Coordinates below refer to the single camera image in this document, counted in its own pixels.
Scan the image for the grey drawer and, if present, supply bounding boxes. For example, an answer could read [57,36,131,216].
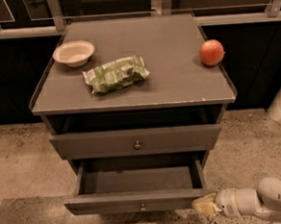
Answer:
[64,152,211,215]
[50,124,220,160]

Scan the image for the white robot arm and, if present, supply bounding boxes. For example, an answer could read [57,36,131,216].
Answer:
[192,177,281,222]

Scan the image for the grey drawer cabinet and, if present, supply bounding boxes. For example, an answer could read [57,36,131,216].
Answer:
[22,11,243,177]

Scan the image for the grey top drawer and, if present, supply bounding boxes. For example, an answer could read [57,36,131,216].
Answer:
[50,124,220,160]

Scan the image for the red apple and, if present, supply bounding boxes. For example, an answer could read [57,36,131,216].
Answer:
[199,39,225,66]

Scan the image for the green chip bag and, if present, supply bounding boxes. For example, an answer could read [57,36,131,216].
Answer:
[83,56,149,94]

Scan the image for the white paper bowl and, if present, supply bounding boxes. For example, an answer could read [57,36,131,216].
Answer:
[53,40,94,67]

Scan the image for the metal railing frame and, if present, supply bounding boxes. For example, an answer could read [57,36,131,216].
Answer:
[0,0,281,38]

